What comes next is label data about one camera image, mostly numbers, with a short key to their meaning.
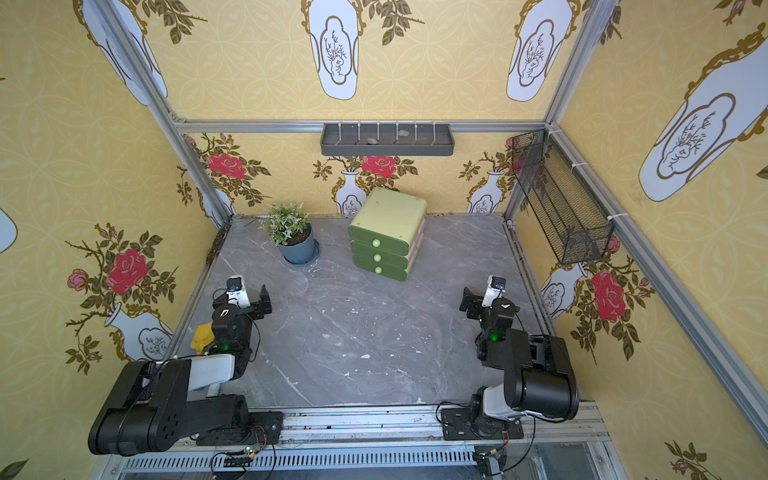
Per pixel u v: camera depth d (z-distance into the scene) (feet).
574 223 2.74
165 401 1.41
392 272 3.18
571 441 2.49
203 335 2.86
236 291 2.45
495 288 2.60
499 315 2.28
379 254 3.09
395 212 3.04
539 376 1.46
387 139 3.02
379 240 2.89
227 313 2.22
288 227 3.10
